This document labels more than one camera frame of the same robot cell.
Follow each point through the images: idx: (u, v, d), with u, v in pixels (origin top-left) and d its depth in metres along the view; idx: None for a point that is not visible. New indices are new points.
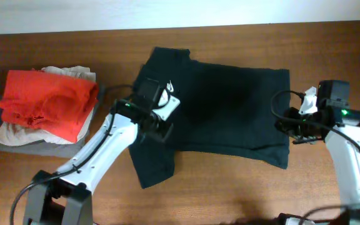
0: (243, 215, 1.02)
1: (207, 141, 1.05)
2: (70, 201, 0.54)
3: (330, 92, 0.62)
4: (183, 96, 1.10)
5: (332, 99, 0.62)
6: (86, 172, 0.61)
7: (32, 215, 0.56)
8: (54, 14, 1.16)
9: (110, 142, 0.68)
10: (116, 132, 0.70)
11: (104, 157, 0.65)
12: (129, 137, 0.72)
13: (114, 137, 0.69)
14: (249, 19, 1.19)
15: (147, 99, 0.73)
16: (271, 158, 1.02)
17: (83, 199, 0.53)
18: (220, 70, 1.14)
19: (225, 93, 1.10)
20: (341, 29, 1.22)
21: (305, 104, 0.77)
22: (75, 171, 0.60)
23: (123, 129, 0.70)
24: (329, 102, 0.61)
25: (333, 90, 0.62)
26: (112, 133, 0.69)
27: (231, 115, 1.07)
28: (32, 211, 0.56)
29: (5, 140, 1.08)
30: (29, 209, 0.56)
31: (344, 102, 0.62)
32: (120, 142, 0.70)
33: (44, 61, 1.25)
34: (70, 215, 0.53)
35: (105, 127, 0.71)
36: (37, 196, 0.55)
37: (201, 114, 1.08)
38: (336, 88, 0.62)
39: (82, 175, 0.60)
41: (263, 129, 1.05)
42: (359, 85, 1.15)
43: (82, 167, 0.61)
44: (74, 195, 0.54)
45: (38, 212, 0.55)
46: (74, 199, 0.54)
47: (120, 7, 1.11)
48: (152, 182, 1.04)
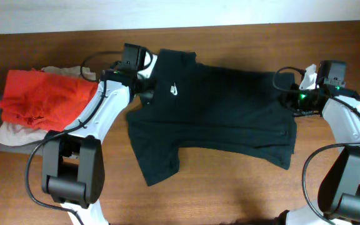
0: (243, 215, 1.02)
1: (213, 140, 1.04)
2: (84, 152, 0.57)
3: (328, 72, 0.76)
4: (187, 95, 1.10)
5: (330, 77, 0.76)
6: (91, 127, 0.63)
7: (49, 172, 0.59)
8: (55, 14, 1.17)
9: (108, 102, 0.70)
10: (111, 93, 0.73)
11: (106, 112, 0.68)
12: (125, 97, 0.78)
13: (110, 98, 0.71)
14: (249, 18, 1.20)
15: (130, 64, 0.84)
16: (275, 158, 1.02)
17: (95, 146, 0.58)
18: (224, 74, 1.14)
19: (229, 94, 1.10)
20: (341, 28, 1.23)
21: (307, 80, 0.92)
22: (82, 127, 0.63)
23: (117, 90, 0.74)
24: (326, 81, 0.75)
25: (330, 70, 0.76)
26: (109, 95, 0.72)
27: (235, 114, 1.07)
28: (49, 168, 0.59)
29: (5, 140, 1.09)
30: (45, 167, 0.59)
31: (339, 81, 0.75)
32: (117, 102, 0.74)
33: (44, 60, 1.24)
34: (88, 164, 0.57)
35: (99, 91, 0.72)
36: (52, 154, 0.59)
37: (205, 115, 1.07)
38: (334, 68, 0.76)
39: (89, 129, 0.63)
41: (267, 129, 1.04)
42: None
43: (87, 123, 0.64)
44: (85, 144, 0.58)
45: (54, 169, 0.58)
46: (87, 147, 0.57)
47: (121, 7, 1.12)
48: (156, 179, 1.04)
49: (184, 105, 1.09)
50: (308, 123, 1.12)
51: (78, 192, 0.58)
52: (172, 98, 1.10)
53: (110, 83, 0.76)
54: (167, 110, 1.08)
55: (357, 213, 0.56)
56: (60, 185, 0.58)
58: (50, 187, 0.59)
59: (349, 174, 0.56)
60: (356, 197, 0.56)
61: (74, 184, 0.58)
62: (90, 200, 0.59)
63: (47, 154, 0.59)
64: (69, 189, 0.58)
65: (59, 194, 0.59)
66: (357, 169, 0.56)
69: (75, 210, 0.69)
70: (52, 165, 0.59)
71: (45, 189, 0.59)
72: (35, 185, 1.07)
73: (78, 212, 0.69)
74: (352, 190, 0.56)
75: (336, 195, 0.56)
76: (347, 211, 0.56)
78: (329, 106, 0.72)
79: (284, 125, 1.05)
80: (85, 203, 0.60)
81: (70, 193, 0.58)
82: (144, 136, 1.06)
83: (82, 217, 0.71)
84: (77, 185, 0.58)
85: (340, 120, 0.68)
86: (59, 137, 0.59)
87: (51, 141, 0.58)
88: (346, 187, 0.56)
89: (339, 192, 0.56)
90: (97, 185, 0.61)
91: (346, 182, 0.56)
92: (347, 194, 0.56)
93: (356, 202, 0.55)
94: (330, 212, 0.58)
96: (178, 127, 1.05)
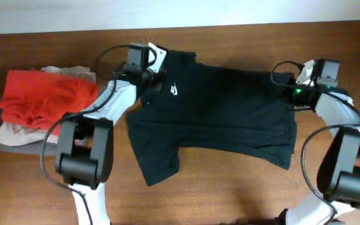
0: (242, 215, 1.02)
1: (213, 140, 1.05)
2: (98, 130, 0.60)
3: (322, 69, 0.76)
4: (188, 96, 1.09)
5: (323, 75, 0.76)
6: (104, 112, 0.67)
7: (64, 149, 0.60)
8: (55, 14, 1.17)
9: (117, 96, 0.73)
10: (120, 89, 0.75)
11: (116, 104, 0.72)
12: (132, 96, 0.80)
13: (119, 94, 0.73)
14: (249, 19, 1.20)
15: (135, 65, 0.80)
16: (274, 157, 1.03)
17: (109, 125, 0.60)
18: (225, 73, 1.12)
19: (230, 94, 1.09)
20: (342, 29, 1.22)
21: (304, 74, 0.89)
22: (96, 110, 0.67)
23: (126, 87, 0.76)
24: (319, 80, 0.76)
25: (324, 67, 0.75)
26: (118, 90, 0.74)
27: (235, 115, 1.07)
28: (62, 146, 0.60)
29: (5, 140, 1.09)
30: (59, 145, 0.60)
31: (332, 79, 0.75)
32: (125, 97, 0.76)
33: (45, 62, 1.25)
34: (98, 144, 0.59)
35: (109, 89, 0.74)
36: (67, 132, 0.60)
37: (205, 115, 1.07)
38: (327, 65, 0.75)
39: (102, 113, 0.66)
41: (267, 129, 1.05)
42: (359, 85, 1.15)
43: (100, 108, 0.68)
44: (101, 123, 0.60)
45: (69, 145, 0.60)
46: (101, 127, 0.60)
47: (120, 7, 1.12)
48: (157, 180, 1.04)
49: (184, 105, 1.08)
50: (309, 124, 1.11)
51: (89, 171, 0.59)
52: (172, 98, 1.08)
53: (120, 81, 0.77)
54: (167, 110, 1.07)
55: (354, 192, 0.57)
56: (73, 164, 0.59)
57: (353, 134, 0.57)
58: (64, 166, 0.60)
59: (345, 153, 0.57)
60: (353, 176, 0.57)
61: (85, 162, 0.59)
62: (100, 179, 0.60)
63: (63, 132, 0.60)
64: (82, 167, 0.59)
65: (72, 173, 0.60)
66: (353, 147, 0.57)
69: (84, 194, 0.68)
70: (66, 143, 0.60)
71: (59, 170, 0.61)
72: (35, 185, 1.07)
73: (85, 195, 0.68)
74: (349, 168, 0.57)
75: (335, 173, 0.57)
76: (344, 190, 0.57)
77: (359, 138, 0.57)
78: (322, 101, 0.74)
79: (284, 125, 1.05)
80: (97, 182, 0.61)
81: (82, 171, 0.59)
82: (143, 137, 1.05)
83: (89, 202, 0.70)
84: (89, 164, 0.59)
85: (332, 112, 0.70)
86: (74, 117, 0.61)
87: (67, 120, 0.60)
88: (343, 163, 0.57)
89: (337, 169, 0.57)
90: (107, 165, 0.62)
91: (344, 159, 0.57)
92: (345, 172, 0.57)
93: (352, 180, 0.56)
94: (330, 192, 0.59)
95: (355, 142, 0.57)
96: (179, 127, 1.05)
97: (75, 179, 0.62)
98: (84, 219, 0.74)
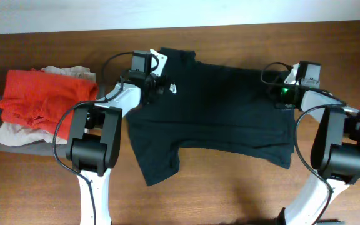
0: (243, 215, 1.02)
1: (213, 140, 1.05)
2: (108, 117, 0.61)
3: (305, 71, 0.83)
4: (188, 96, 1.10)
5: (306, 77, 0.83)
6: (114, 104, 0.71)
7: (75, 134, 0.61)
8: (55, 14, 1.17)
9: (125, 94, 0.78)
10: (127, 89, 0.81)
11: (124, 100, 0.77)
12: (136, 97, 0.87)
13: (127, 92, 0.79)
14: (249, 19, 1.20)
15: (140, 70, 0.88)
16: (274, 157, 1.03)
17: (118, 113, 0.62)
18: (223, 72, 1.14)
19: (228, 93, 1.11)
20: (341, 29, 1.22)
21: (291, 75, 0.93)
22: (107, 102, 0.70)
23: (132, 87, 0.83)
24: (303, 81, 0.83)
25: (307, 70, 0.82)
26: (125, 89, 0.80)
27: (234, 114, 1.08)
28: (74, 132, 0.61)
29: (5, 140, 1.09)
30: (72, 130, 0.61)
31: (315, 80, 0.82)
32: (132, 97, 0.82)
33: (45, 61, 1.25)
34: (109, 128, 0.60)
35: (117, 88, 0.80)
36: (80, 118, 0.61)
37: (204, 115, 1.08)
38: (310, 69, 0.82)
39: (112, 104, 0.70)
41: (265, 129, 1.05)
42: (359, 84, 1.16)
43: (110, 100, 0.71)
44: (110, 111, 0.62)
45: (81, 131, 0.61)
46: (110, 114, 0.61)
47: (120, 6, 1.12)
48: (157, 179, 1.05)
49: (184, 105, 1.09)
50: (310, 124, 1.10)
51: (97, 155, 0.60)
52: (172, 96, 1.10)
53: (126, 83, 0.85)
54: (167, 109, 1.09)
55: (346, 166, 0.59)
56: (84, 149, 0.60)
57: (338, 111, 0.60)
58: (75, 151, 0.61)
59: (334, 129, 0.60)
60: (344, 150, 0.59)
61: (93, 147, 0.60)
62: (109, 164, 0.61)
63: (75, 119, 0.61)
64: (91, 152, 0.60)
65: (82, 159, 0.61)
66: (340, 124, 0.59)
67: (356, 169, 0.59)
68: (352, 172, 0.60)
69: (90, 180, 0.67)
70: (78, 129, 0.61)
71: (69, 155, 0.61)
72: (35, 185, 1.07)
73: (92, 183, 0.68)
74: (337, 142, 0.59)
75: (325, 149, 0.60)
76: (336, 164, 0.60)
77: (344, 115, 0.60)
78: (307, 99, 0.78)
79: (282, 125, 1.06)
80: (104, 167, 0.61)
81: (92, 157, 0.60)
82: (144, 137, 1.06)
83: (95, 192, 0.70)
84: (98, 149, 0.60)
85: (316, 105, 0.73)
86: (85, 105, 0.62)
87: (79, 108, 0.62)
88: (333, 139, 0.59)
89: (327, 144, 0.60)
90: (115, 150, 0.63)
91: (332, 135, 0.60)
92: (335, 146, 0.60)
93: (344, 155, 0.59)
94: (324, 167, 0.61)
95: (341, 118, 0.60)
96: (177, 126, 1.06)
97: (85, 164, 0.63)
98: (88, 214, 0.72)
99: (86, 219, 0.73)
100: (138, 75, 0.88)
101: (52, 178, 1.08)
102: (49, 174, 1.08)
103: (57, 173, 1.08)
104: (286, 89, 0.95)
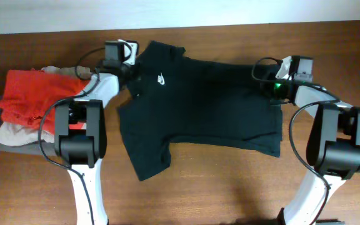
0: (243, 215, 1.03)
1: (204, 134, 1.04)
2: (89, 111, 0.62)
3: (297, 65, 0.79)
4: (177, 88, 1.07)
5: (299, 71, 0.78)
6: (93, 97, 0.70)
7: (60, 132, 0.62)
8: (54, 15, 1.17)
9: (102, 84, 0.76)
10: (105, 79, 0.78)
11: (103, 90, 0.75)
12: (115, 85, 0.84)
13: (104, 84, 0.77)
14: (248, 19, 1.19)
15: (115, 59, 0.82)
16: (264, 147, 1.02)
17: (98, 104, 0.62)
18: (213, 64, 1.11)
19: (218, 85, 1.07)
20: (342, 29, 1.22)
21: (283, 69, 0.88)
22: (85, 95, 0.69)
23: (109, 76, 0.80)
24: (295, 75, 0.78)
25: (300, 64, 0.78)
26: (102, 79, 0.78)
27: (224, 106, 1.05)
28: (59, 129, 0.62)
29: (5, 141, 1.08)
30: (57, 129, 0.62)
31: (308, 74, 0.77)
32: (110, 86, 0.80)
33: (45, 62, 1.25)
34: (92, 121, 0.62)
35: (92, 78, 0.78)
36: (62, 116, 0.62)
37: (194, 107, 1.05)
38: (303, 62, 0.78)
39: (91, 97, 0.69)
41: (255, 120, 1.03)
42: (357, 85, 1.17)
43: (89, 94, 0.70)
44: (90, 104, 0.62)
45: (65, 128, 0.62)
46: (92, 107, 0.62)
47: (120, 7, 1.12)
48: (149, 174, 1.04)
49: (174, 99, 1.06)
50: (310, 123, 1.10)
51: (86, 147, 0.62)
52: (160, 89, 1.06)
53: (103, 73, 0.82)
54: (155, 101, 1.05)
55: (340, 161, 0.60)
56: (71, 144, 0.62)
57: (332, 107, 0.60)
58: (63, 147, 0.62)
59: (327, 124, 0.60)
60: (338, 147, 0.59)
61: (80, 140, 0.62)
62: (98, 154, 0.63)
63: (57, 117, 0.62)
64: (80, 147, 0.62)
65: (74, 153, 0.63)
66: (333, 120, 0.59)
67: (350, 165, 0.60)
68: (346, 167, 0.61)
69: (82, 174, 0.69)
70: (62, 125, 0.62)
71: (58, 151, 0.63)
72: (35, 185, 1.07)
73: (84, 176, 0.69)
74: (332, 138, 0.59)
75: (321, 144, 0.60)
76: (330, 160, 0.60)
77: (337, 110, 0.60)
78: (300, 93, 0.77)
79: (271, 115, 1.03)
80: (94, 157, 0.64)
81: (82, 150, 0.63)
82: (135, 133, 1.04)
83: (88, 185, 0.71)
84: (85, 141, 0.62)
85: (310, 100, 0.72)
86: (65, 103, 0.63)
87: (59, 105, 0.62)
88: (329, 134, 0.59)
89: (324, 140, 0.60)
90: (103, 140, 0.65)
91: (327, 131, 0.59)
92: (329, 142, 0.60)
93: (339, 150, 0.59)
94: (319, 164, 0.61)
95: (335, 115, 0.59)
96: (167, 120, 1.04)
97: (75, 159, 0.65)
98: (84, 210, 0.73)
99: (82, 215, 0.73)
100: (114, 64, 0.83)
101: (52, 179, 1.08)
102: (49, 174, 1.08)
103: (57, 173, 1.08)
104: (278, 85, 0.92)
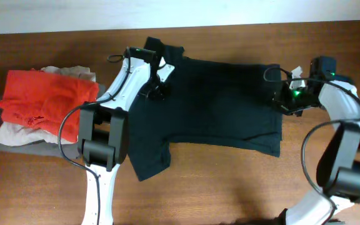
0: (243, 215, 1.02)
1: (204, 134, 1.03)
2: (114, 120, 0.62)
3: (322, 64, 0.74)
4: (177, 89, 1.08)
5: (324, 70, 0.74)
6: (119, 100, 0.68)
7: (85, 135, 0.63)
8: (54, 14, 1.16)
9: (132, 79, 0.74)
10: (135, 70, 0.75)
11: (131, 87, 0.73)
12: (147, 73, 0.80)
13: (134, 75, 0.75)
14: (249, 18, 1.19)
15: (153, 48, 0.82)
16: (263, 147, 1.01)
17: (124, 115, 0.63)
18: (212, 66, 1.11)
19: (217, 85, 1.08)
20: (343, 29, 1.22)
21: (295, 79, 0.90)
22: (112, 100, 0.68)
23: (139, 67, 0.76)
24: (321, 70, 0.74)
25: (323, 63, 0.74)
26: (132, 71, 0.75)
27: (224, 106, 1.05)
28: (83, 134, 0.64)
29: (5, 140, 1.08)
30: (81, 130, 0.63)
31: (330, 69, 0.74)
32: (140, 77, 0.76)
33: (45, 61, 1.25)
34: (116, 130, 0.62)
35: (124, 67, 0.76)
36: (87, 120, 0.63)
37: (194, 107, 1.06)
38: (325, 62, 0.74)
39: (117, 102, 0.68)
41: (255, 120, 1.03)
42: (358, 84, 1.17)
43: (116, 97, 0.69)
44: (116, 114, 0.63)
45: (89, 132, 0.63)
46: (117, 117, 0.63)
47: (120, 6, 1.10)
48: (148, 175, 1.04)
49: (175, 99, 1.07)
50: (310, 123, 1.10)
51: (108, 152, 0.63)
52: None
53: (134, 57, 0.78)
54: (155, 102, 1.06)
55: (354, 187, 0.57)
56: (95, 147, 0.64)
57: (355, 130, 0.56)
58: (86, 148, 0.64)
59: (343, 149, 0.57)
60: (353, 172, 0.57)
61: (103, 145, 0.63)
62: (117, 160, 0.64)
63: (82, 120, 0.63)
64: (102, 150, 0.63)
65: (94, 155, 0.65)
66: (353, 144, 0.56)
67: None
68: (359, 193, 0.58)
69: (98, 175, 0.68)
70: (86, 129, 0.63)
71: (81, 150, 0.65)
72: (35, 185, 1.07)
73: (100, 178, 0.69)
74: (347, 164, 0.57)
75: (333, 169, 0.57)
76: (343, 184, 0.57)
77: None
78: (325, 89, 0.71)
79: (271, 115, 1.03)
80: (114, 164, 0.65)
81: (104, 154, 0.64)
82: (135, 133, 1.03)
83: (101, 187, 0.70)
84: (107, 147, 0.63)
85: (335, 102, 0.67)
86: (92, 107, 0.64)
87: (86, 109, 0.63)
88: (344, 159, 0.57)
89: (336, 165, 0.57)
90: (124, 147, 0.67)
91: (344, 155, 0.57)
92: (344, 167, 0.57)
93: (353, 176, 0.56)
94: (329, 186, 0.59)
95: (355, 137, 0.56)
96: (168, 120, 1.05)
97: (96, 159, 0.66)
98: (91, 210, 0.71)
99: (89, 214, 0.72)
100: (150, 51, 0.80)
101: (52, 179, 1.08)
102: (49, 174, 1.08)
103: (57, 173, 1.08)
104: (296, 93, 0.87)
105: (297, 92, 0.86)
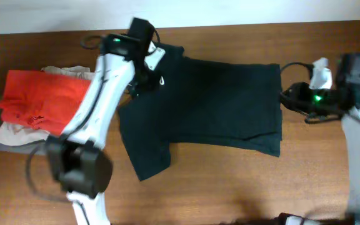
0: (243, 215, 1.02)
1: (205, 134, 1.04)
2: (84, 156, 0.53)
3: (352, 66, 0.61)
4: (176, 89, 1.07)
5: (353, 75, 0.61)
6: (90, 126, 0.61)
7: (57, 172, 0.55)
8: (54, 14, 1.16)
9: (108, 90, 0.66)
10: (111, 75, 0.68)
11: (107, 102, 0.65)
12: (129, 74, 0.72)
13: (111, 82, 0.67)
14: (249, 17, 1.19)
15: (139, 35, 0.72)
16: (262, 146, 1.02)
17: (97, 152, 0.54)
18: (212, 66, 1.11)
19: (217, 85, 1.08)
20: (342, 29, 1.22)
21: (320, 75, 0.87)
22: (81, 127, 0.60)
23: (117, 72, 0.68)
24: (349, 79, 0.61)
25: (353, 67, 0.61)
26: (109, 79, 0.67)
27: (224, 105, 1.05)
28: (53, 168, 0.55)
29: (6, 140, 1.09)
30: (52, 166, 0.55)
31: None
32: (119, 86, 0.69)
33: (45, 61, 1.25)
34: (89, 169, 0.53)
35: (99, 74, 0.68)
36: (55, 156, 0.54)
37: (193, 108, 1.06)
38: (358, 63, 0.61)
39: (88, 130, 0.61)
41: (255, 120, 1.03)
42: None
43: (87, 122, 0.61)
44: (87, 149, 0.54)
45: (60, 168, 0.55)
46: (88, 153, 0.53)
47: (120, 4, 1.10)
48: (148, 175, 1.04)
49: (174, 99, 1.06)
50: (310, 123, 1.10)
51: (85, 187, 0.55)
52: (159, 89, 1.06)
53: (110, 55, 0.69)
54: (154, 101, 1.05)
55: None
56: (69, 182, 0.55)
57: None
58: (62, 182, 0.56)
59: None
60: None
61: (78, 180, 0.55)
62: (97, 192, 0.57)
63: (51, 156, 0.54)
64: (79, 185, 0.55)
65: (72, 188, 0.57)
66: None
67: None
68: None
69: (81, 203, 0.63)
70: (57, 165, 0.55)
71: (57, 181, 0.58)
72: (36, 184, 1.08)
73: (84, 205, 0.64)
74: None
75: None
76: None
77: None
78: (352, 126, 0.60)
79: (271, 115, 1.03)
80: (94, 194, 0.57)
81: (80, 187, 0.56)
82: (135, 133, 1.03)
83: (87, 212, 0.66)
84: (84, 182, 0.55)
85: (359, 159, 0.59)
86: (60, 142, 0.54)
87: (53, 144, 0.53)
88: None
89: None
90: (104, 174, 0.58)
91: None
92: None
93: None
94: None
95: None
96: (168, 120, 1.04)
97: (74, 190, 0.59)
98: None
99: None
100: (131, 42, 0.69)
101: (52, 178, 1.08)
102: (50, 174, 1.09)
103: None
104: (318, 99, 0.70)
105: (319, 98, 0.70)
